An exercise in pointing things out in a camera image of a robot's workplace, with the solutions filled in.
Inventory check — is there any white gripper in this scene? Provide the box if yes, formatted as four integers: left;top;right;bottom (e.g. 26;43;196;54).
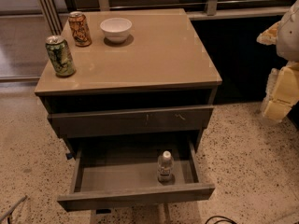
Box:
256;0;299;121

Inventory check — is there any clear plastic bottle white cap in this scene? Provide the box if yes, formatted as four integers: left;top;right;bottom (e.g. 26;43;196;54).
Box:
157;150;174;182

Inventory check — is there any beige top drawer cabinet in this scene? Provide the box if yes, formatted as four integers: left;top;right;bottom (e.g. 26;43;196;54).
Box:
36;9;221;153

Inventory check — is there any open grey middle drawer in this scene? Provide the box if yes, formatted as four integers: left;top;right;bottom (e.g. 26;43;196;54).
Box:
58;138;215;211

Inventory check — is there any closed grey top drawer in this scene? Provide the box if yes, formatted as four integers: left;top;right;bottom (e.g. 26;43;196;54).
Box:
48;105;213;138

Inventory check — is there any white ceramic bowl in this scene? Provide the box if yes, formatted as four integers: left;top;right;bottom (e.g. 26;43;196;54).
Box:
100;18;132;43

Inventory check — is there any orange soda can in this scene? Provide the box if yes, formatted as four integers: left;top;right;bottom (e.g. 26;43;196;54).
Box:
68;11;92;47

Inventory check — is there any green soda can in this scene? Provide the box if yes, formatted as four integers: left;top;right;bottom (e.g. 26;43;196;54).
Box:
46;35;76;77

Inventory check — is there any grey metal rod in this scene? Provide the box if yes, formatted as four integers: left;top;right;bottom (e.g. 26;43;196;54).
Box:
0;195;28;224

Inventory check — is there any black cable on floor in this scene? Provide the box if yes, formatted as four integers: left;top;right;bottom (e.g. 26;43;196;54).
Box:
204;215;237;224

